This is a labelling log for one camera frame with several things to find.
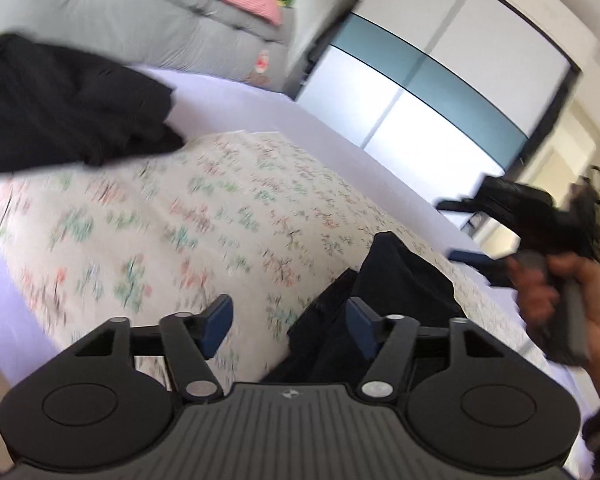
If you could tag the floral printed blanket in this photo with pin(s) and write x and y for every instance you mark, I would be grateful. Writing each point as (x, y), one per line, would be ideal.
(180, 220)

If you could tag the pile of black clothes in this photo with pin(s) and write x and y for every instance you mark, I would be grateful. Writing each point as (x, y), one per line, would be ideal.
(55, 105)

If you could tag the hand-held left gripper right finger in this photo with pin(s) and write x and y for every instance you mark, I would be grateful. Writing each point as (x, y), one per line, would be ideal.
(359, 327)

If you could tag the white sliding door wardrobe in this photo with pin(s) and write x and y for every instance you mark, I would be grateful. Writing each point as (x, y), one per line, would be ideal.
(430, 60)

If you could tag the dark blue denim pants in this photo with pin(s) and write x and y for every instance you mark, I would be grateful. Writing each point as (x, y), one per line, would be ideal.
(405, 280)

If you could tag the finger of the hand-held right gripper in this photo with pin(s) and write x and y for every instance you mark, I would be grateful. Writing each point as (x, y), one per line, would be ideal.
(472, 256)
(455, 205)

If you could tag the grey padded headboard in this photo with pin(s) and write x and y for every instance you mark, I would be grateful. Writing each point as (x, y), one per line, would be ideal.
(130, 10)

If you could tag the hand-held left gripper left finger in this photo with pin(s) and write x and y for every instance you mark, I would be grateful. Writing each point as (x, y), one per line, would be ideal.
(217, 325)

